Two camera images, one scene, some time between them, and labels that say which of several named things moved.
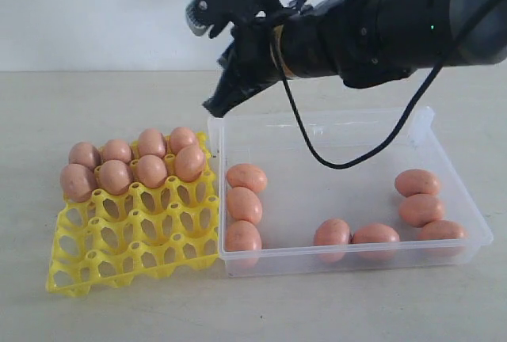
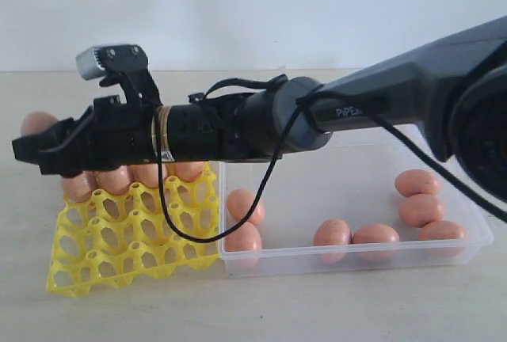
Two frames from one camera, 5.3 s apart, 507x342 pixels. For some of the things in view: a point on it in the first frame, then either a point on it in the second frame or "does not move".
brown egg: [116, 176] does not move
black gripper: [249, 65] -> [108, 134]
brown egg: [331, 239] does not move
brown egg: [244, 175] -> [37, 121]
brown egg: [189, 163] does not move
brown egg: [375, 242] does not move
